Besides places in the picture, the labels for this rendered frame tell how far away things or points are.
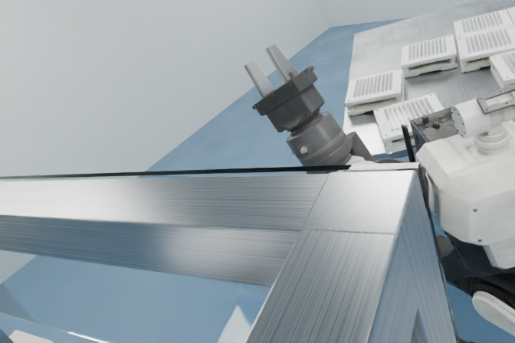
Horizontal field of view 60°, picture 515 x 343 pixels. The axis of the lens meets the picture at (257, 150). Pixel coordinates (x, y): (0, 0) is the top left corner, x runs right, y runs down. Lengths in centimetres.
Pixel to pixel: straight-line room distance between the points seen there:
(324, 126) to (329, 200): 43
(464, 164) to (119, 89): 366
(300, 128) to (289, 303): 50
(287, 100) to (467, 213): 42
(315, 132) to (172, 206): 39
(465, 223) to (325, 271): 73
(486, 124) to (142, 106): 378
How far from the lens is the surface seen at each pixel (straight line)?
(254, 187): 33
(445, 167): 95
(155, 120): 449
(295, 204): 29
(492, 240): 100
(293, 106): 71
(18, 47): 400
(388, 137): 170
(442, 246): 132
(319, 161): 71
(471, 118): 90
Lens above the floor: 178
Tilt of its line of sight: 27 degrees down
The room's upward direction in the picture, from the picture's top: 23 degrees counter-clockwise
